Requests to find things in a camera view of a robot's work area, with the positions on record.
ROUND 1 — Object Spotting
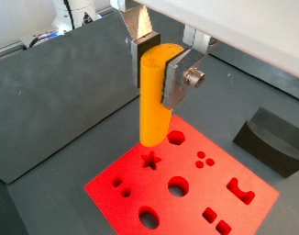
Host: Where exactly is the grey left side panel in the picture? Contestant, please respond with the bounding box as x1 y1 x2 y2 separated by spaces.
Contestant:
0 15 139 184

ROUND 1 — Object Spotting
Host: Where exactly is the red shape sorter block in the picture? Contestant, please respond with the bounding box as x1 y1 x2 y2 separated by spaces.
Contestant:
84 116 279 235

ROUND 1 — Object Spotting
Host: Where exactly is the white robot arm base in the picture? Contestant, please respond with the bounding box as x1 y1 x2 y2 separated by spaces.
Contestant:
21 0 97 49

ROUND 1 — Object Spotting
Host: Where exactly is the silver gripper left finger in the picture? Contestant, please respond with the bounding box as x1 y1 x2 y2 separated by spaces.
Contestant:
122 5 160 87

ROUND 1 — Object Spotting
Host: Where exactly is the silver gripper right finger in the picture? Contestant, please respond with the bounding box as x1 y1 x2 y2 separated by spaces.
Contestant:
162 26 218 110

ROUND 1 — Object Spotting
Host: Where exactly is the yellow oval peg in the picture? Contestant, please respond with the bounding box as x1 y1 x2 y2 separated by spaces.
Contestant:
140 43 184 147

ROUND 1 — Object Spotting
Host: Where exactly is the black curved holder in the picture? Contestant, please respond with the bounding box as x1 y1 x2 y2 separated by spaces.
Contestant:
232 107 299 178

